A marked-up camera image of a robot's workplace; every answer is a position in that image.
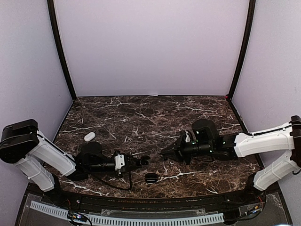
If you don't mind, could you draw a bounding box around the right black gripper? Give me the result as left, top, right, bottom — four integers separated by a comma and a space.
161, 135, 214, 166

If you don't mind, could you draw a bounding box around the white earbud charging case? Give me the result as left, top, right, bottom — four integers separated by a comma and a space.
84, 132, 95, 142

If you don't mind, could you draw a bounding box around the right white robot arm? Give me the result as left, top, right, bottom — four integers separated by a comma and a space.
160, 115, 301, 204

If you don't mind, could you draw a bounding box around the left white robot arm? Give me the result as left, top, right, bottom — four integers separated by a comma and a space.
0, 119, 150, 205

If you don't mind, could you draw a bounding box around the black closed charging case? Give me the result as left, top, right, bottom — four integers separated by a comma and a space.
144, 173, 159, 184

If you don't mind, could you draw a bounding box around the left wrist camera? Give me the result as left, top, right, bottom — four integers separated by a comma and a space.
115, 154, 125, 172

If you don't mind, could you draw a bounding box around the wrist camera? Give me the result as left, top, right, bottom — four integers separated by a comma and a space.
115, 154, 125, 172
183, 130, 193, 143

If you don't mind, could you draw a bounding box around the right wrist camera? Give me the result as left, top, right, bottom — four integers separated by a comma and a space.
183, 130, 193, 143

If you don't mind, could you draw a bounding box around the white slotted cable duct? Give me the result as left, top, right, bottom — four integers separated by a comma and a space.
30, 201, 224, 226

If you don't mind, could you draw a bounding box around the black front frame rail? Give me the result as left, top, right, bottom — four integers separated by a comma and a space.
14, 177, 292, 226

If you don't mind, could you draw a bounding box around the right black frame post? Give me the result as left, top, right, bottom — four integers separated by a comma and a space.
227, 0, 256, 100

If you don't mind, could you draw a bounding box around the black frame post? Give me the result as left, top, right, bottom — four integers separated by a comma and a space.
227, 0, 256, 100
47, 0, 77, 102

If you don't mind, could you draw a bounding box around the left black frame post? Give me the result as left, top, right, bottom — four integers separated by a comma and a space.
47, 0, 77, 102

